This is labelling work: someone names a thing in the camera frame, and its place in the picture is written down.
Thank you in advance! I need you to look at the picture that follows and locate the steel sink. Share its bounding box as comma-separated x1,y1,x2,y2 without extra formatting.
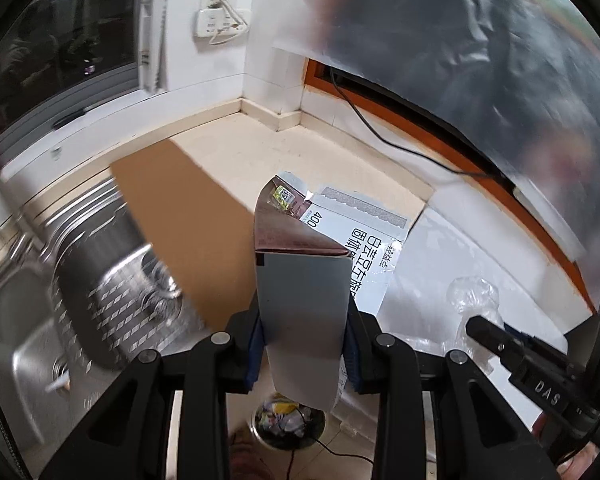
0,175,206,461

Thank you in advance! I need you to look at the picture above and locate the clear plastic bag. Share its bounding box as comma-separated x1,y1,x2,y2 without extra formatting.
440,276,503,366

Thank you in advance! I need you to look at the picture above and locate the black floor cable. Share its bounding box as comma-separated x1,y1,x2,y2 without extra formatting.
287,440,381,480

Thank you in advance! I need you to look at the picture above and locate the translucent plastic film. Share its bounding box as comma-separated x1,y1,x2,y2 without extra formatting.
272,0,600,301

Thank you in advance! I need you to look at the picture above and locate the orange wooden window frame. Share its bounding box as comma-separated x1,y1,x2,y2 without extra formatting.
304,57,598,313

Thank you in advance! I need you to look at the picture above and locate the silver foil printed packet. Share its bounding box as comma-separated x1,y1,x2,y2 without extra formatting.
254,172,412,411

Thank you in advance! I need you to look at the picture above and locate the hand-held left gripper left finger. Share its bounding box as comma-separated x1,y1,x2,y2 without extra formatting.
40,295,266,480

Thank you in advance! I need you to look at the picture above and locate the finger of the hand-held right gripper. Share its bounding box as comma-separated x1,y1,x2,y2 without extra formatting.
464,314,536,376

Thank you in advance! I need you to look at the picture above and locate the brown cardboard sheet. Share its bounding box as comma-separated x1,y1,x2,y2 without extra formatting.
110,140,261,333

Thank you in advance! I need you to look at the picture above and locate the dark glass window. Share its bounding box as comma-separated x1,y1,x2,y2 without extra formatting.
0,0,141,136

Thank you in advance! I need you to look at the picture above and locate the house slipper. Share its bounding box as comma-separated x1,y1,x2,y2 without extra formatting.
227,430,276,480

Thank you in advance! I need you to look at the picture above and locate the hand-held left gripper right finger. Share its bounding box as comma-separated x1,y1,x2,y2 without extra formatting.
342,297,551,480

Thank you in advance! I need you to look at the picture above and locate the white plastic holder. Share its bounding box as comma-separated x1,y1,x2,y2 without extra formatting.
138,0,170,93

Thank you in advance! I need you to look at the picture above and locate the round trash bin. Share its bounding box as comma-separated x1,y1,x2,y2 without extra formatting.
252,395,328,451

